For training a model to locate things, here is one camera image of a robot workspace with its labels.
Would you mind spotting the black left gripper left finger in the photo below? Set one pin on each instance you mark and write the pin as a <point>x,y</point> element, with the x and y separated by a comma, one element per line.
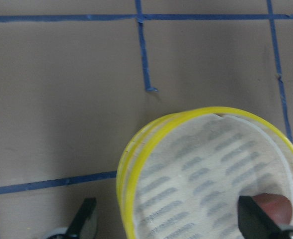
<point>84,224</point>

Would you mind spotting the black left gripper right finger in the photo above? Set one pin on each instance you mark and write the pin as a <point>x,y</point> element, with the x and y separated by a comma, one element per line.
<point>254,223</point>

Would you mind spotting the brown bun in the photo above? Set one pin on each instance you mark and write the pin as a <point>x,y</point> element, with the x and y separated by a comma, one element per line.
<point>277,207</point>

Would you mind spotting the yellow rimmed bamboo steamer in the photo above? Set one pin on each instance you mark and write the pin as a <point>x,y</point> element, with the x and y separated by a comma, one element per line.
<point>190,174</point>
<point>130,157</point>

